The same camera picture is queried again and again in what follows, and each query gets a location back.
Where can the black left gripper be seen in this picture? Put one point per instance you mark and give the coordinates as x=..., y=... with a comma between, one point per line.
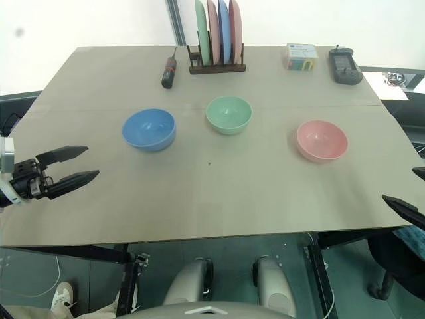
x=28, y=181

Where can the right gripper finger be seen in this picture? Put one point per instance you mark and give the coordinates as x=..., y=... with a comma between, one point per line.
x=420, y=172
x=410, y=212

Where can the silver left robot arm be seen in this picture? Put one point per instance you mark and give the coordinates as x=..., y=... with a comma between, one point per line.
x=3, y=200

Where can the black office chair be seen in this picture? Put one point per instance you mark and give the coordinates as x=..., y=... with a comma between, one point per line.
x=405, y=252

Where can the dark side desk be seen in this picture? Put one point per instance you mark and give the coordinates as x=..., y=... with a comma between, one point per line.
x=16, y=104

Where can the blue bowl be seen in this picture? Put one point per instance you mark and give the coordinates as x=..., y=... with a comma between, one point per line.
x=149, y=129

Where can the pink bowl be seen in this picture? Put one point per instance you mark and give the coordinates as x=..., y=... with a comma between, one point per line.
x=322, y=139

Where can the white sneaker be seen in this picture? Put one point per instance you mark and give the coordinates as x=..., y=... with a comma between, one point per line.
x=63, y=295

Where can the black handheld controller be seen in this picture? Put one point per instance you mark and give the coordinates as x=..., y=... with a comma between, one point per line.
x=344, y=66

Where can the black and red screwdriver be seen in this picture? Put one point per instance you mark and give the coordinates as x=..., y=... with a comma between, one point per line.
x=168, y=71

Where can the beige trouser leg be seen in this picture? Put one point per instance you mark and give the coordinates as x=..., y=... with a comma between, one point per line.
x=40, y=312

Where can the silver right robot leg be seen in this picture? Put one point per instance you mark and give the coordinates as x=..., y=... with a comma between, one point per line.
x=274, y=285

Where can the silver robot leg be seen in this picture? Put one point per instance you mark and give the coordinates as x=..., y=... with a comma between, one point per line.
x=274, y=285
x=187, y=282

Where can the silver left robot leg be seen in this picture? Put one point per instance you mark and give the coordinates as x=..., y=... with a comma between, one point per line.
x=187, y=282

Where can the clear box of coloured clips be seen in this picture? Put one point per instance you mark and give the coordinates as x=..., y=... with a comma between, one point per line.
x=300, y=58

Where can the green bowl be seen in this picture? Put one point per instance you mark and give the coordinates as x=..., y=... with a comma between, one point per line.
x=229, y=114

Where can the dark wooden plate rack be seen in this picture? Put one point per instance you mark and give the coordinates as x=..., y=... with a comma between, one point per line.
x=217, y=68

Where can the grey window pillar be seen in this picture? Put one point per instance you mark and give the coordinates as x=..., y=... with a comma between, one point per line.
x=176, y=20

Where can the green plate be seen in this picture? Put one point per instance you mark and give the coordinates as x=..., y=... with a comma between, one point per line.
x=201, y=30

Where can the grey robot torso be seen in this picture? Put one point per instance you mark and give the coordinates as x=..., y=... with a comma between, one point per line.
x=206, y=310

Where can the pink plate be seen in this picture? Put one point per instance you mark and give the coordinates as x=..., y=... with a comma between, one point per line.
x=213, y=30

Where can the blue plate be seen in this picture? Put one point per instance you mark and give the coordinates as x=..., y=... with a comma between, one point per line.
x=224, y=30

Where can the red plate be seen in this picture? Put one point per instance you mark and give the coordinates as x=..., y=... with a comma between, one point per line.
x=236, y=26

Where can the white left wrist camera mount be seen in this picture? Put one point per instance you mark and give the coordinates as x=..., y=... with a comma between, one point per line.
x=6, y=154

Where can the black table leg frame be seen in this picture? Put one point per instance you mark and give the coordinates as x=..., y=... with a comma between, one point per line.
x=129, y=282
x=320, y=276

